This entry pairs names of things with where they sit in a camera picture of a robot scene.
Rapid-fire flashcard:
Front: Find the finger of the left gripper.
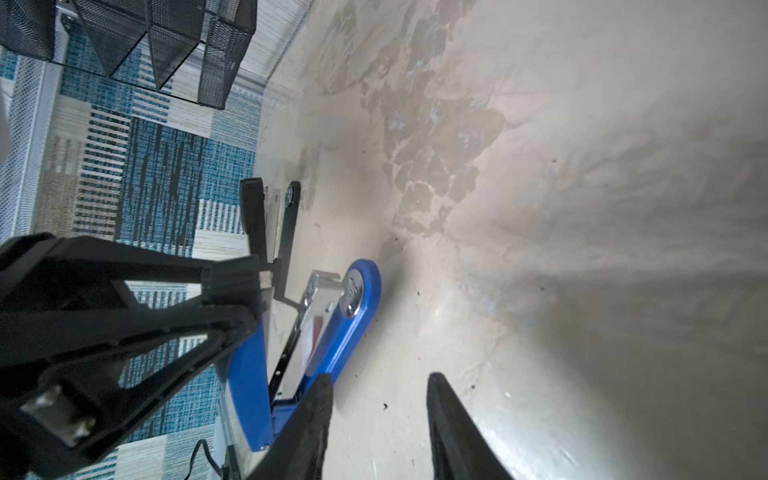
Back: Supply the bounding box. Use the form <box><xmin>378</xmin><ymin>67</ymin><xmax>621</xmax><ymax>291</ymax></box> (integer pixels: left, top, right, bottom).
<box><xmin>1</xmin><ymin>233</ymin><xmax>272</xmax><ymax>479</ymax></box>

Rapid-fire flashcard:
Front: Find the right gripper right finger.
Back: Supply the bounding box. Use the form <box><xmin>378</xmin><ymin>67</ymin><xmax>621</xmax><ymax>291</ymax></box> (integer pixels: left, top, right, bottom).
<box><xmin>426</xmin><ymin>372</ymin><xmax>512</xmax><ymax>479</ymax></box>

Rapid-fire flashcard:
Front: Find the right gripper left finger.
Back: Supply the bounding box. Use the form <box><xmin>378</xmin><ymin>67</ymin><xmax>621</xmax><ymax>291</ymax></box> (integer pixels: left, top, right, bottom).
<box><xmin>248</xmin><ymin>374</ymin><xmax>334</xmax><ymax>479</ymax></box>

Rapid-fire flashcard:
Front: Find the blue stapler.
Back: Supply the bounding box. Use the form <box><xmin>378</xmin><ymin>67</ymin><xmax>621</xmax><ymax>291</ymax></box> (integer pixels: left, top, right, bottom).
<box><xmin>227</xmin><ymin>178</ymin><xmax>382</xmax><ymax>452</ymax></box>

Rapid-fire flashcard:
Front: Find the black mesh shelf rack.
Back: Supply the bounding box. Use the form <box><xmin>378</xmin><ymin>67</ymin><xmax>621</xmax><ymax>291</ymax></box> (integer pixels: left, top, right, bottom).
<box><xmin>1</xmin><ymin>1</ymin><xmax>258</xmax><ymax>110</ymax></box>

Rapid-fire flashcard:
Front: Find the white wire mesh basket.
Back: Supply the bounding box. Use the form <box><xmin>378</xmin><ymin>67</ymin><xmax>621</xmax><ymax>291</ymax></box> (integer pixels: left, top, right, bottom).
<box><xmin>1</xmin><ymin>56</ymin><xmax>61</xmax><ymax>241</ymax></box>

